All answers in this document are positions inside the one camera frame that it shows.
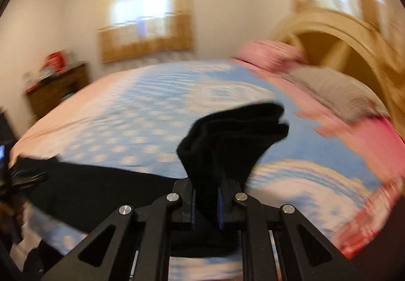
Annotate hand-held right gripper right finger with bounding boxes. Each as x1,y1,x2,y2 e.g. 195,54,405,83
217,178,352,281

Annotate red gift box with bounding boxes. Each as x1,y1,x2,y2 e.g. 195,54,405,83
44,51,68,72

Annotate cream wooden headboard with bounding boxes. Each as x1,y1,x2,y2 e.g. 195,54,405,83
271,10,405,145

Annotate black pants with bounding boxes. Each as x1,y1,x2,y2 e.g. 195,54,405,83
9,103,290,259

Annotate striped pillow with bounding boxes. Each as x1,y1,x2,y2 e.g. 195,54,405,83
283,65,390,126

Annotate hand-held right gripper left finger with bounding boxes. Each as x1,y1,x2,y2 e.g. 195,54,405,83
41,179,198,281

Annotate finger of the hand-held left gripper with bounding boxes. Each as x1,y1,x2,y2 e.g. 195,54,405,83
9,167,49,188

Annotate brown wooden desk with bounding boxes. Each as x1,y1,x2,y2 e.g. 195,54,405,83
24,63,91,122

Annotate blue dotted bed sheet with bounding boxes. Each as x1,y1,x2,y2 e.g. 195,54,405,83
9,59,405,281

